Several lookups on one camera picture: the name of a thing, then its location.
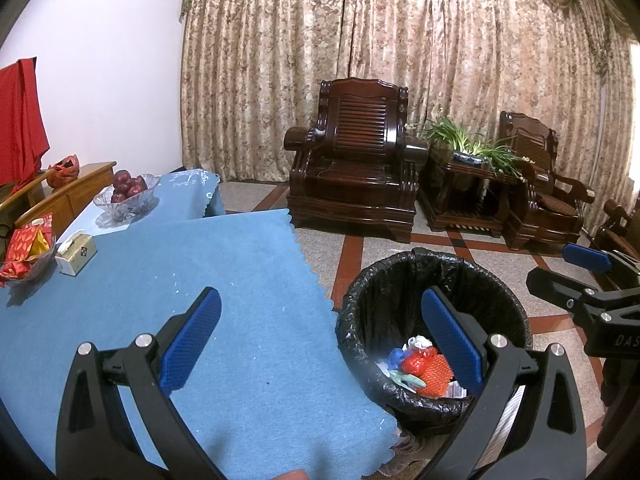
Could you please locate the dark wooden armchair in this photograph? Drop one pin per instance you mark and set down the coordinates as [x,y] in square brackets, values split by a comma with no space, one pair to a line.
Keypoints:
[540,230]
[350,195]

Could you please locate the glass dish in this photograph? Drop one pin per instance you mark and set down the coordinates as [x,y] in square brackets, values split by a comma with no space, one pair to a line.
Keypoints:
[35,271]

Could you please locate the blue plastic bag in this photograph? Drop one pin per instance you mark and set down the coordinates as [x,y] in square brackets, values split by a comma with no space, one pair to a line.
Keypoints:
[396,357]

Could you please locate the gold white tissue box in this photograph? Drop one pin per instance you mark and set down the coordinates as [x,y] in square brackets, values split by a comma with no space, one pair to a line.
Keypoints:
[75,257]

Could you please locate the red basket on bench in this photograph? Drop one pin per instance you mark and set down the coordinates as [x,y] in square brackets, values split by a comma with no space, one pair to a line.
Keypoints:
[64,172]

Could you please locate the potted green plant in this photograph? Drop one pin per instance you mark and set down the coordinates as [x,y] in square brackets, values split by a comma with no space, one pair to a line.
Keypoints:
[475,147]

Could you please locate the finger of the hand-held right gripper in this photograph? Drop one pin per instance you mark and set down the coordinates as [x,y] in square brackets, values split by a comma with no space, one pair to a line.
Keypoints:
[585,257]
[550,282]

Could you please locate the glass fruit bowl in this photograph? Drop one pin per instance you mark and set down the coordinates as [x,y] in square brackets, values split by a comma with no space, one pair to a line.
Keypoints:
[125,210]

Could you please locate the white plastic bag ball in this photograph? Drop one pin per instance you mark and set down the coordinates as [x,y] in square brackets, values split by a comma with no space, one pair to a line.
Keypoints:
[417,344]

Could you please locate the dark wooden side table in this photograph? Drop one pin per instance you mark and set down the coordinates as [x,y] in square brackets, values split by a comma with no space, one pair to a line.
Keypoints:
[460,200]

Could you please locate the trash bin with black liner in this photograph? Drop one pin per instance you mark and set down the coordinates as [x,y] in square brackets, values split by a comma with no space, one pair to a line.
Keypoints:
[380,300]

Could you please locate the beige patterned curtain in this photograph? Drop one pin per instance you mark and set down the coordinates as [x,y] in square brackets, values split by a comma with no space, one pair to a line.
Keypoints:
[350,35]

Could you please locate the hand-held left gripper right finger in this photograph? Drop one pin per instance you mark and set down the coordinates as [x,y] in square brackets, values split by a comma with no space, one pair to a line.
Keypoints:
[452,335]

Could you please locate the pile of red packets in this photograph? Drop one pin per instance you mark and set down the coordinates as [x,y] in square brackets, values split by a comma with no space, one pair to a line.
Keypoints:
[27,245]

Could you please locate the light wooden cabinet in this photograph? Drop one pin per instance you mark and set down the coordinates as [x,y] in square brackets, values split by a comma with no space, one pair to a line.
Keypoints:
[85,195]

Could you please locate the red cloth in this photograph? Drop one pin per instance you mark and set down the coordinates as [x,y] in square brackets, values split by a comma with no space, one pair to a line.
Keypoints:
[20,120]

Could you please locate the orange foam net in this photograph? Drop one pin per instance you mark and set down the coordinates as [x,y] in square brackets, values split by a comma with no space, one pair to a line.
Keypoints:
[437,375]

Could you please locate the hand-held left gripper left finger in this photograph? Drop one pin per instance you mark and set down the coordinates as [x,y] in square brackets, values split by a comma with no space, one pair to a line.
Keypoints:
[192,340]

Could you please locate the dark wooden chair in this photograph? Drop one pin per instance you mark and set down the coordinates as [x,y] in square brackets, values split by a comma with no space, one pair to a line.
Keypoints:
[612,232]

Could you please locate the red apple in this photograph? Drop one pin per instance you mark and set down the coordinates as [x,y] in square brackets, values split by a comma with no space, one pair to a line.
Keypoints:
[121,179]
[139,185]
[117,196]

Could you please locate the red plastic bag ball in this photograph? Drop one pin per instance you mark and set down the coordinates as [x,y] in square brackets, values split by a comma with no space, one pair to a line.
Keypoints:
[415,362]

